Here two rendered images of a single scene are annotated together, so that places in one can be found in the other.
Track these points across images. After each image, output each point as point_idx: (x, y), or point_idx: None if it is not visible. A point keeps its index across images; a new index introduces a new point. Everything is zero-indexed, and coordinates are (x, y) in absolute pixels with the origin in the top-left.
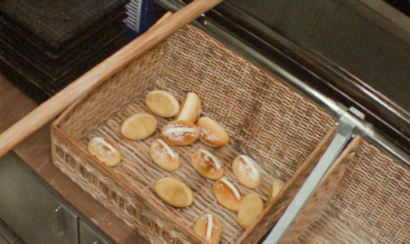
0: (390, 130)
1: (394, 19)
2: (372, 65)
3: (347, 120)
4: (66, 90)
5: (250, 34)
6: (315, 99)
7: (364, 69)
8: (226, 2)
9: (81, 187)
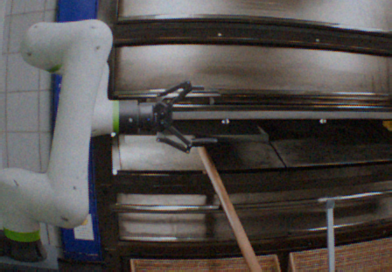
0: (302, 248)
1: (288, 178)
2: (282, 218)
3: (330, 198)
4: (238, 226)
5: (187, 255)
6: (311, 202)
7: (278, 223)
8: (171, 238)
9: None
